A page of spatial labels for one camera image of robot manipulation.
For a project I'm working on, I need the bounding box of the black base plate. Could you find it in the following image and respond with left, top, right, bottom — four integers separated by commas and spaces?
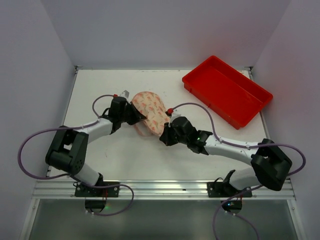
206, 177, 245, 198
73, 181, 120, 198

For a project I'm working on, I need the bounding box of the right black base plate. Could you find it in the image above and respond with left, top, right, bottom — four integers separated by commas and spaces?
206, 177, 245, 198

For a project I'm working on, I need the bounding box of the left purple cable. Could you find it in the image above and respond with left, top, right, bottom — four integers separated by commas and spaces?
18, 93, 135, 216

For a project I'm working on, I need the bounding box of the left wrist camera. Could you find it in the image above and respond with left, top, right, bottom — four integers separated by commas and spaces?
119, 90, 130, 99

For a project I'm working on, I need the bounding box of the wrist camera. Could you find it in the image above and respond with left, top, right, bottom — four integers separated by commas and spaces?
170, 112, 181, 122
119, 90, 130, 99

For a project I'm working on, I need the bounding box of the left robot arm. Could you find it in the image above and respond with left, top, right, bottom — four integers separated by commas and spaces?
45, 96, 146, 198

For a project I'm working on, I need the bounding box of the aluminium front rail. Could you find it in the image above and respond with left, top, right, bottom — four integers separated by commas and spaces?
32, 179, 295, 200

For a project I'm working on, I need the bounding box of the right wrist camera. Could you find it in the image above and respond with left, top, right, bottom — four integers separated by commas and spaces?
170, 112, 181, 122

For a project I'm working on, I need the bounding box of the purple cable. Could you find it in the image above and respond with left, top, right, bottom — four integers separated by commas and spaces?
18, 93, 135, 216
166, 102, 307, 240

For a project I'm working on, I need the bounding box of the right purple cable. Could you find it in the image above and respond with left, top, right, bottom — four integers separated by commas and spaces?
166, 102, 307, 240

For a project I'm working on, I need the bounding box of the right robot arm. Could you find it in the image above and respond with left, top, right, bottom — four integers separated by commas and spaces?
159, 116, 292, 197

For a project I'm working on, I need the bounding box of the red plastic tray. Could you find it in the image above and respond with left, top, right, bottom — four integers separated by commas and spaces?
182, 56, 273, 130

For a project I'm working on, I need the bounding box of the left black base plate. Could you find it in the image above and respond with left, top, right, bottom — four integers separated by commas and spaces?
73, 181, 120, 198

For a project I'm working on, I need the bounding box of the floral fabric laundry bag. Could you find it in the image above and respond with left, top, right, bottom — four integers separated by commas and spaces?
131, 91, 170, 137

